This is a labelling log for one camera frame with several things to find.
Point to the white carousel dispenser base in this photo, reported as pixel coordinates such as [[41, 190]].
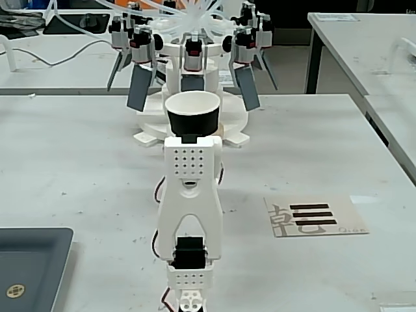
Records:
[[172, 81]]

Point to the clear plastic tube bundle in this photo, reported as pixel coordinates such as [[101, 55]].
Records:
[[195, 14]]

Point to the black desk pad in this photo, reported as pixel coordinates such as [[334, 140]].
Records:
[[74, 26]]

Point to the grey flap servo unit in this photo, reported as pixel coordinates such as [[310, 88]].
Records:
[[264, 32], [118, 35], [139, 87], [248, 89], [193, 55], [248, 9], [134, 8]]

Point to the dark clutter pile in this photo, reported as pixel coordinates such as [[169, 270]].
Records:
[[19, 19]]

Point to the printed paper mat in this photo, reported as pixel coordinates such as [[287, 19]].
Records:
[[347, 211]]

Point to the black paper cup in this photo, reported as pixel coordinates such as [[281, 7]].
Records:
[[191, 122]]

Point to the small printed label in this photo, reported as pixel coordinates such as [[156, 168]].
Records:
[[225, 78]]

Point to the white flat card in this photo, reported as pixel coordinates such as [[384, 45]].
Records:
[[399, 308]]

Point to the white side table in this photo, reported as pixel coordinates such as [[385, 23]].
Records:
[[399, 130]]

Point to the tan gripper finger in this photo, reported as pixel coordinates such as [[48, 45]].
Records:
[[221, 129]]

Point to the white arched stand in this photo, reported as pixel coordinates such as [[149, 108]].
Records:
[[11, 58]]

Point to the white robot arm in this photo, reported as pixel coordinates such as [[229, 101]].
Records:
[[191, 201]]

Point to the dark grey tray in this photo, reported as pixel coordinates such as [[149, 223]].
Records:
[[32, 260]]

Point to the long white background table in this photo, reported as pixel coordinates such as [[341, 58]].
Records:
[[65, 74]]

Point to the white table with dark leg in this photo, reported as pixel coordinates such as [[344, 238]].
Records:
[[357, 42]]

